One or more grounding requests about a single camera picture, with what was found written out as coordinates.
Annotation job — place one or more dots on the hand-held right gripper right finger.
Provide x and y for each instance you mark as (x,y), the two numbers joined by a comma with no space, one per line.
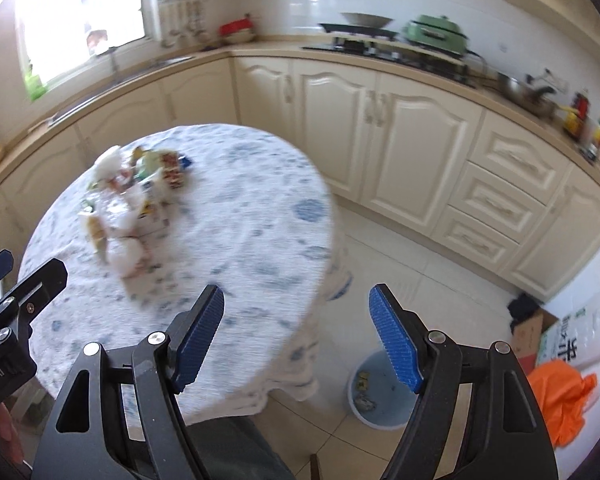
(395,345)

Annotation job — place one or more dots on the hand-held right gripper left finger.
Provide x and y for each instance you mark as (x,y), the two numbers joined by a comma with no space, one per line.
(200,340)

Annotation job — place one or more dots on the light blue plastic bin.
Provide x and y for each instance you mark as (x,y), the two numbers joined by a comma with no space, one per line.
(375,385)

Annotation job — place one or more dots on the pile of wrappers and tissues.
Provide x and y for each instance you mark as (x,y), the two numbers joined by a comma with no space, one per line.
(130,210)

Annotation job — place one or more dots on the cardboard box with red base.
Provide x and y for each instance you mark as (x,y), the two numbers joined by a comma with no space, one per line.
(527,335)

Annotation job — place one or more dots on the black cloth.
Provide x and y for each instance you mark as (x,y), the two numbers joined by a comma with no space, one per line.
(522,307)

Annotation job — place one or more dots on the blue white floral tablecloth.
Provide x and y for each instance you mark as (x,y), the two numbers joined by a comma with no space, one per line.
(240,210)

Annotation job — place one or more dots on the dark wooden chair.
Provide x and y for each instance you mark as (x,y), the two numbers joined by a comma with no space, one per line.
(316,467)

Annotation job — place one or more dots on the orange plastic bag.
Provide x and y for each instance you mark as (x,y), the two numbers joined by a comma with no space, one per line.
(555,395)

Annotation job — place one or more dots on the white rice bag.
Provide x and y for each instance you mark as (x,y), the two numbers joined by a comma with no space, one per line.
(580,340)

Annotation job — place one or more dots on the cream kitchen base cabinets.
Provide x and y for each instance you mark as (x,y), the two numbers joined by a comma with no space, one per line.
(420,160)

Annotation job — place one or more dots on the green plastic item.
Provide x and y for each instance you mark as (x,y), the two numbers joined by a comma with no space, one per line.
(35,87)

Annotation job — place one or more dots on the steel faucet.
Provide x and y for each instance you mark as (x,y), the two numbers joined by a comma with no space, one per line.
(114,60)

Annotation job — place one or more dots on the small brown white object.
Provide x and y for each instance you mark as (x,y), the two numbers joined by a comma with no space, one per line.
(98,42)

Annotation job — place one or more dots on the steel frying pan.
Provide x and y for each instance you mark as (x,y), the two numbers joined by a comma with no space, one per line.
(525,95)

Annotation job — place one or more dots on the kitchen window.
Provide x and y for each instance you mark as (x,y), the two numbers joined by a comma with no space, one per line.
(80,0)

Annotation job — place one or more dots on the black gas stove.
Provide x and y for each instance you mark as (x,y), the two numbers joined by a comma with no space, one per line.
(340,49)

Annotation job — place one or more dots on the hanging kitchen utensils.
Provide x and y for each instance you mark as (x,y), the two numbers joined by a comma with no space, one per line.
(182,22)

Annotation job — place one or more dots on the green electric pot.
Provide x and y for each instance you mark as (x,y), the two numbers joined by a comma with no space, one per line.
(432,35)

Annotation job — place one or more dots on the red lidded bowl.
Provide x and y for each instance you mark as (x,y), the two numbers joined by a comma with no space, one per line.
(237,27)

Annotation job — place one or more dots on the white wall socket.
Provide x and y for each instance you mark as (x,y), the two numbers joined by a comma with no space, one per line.
(547,80)

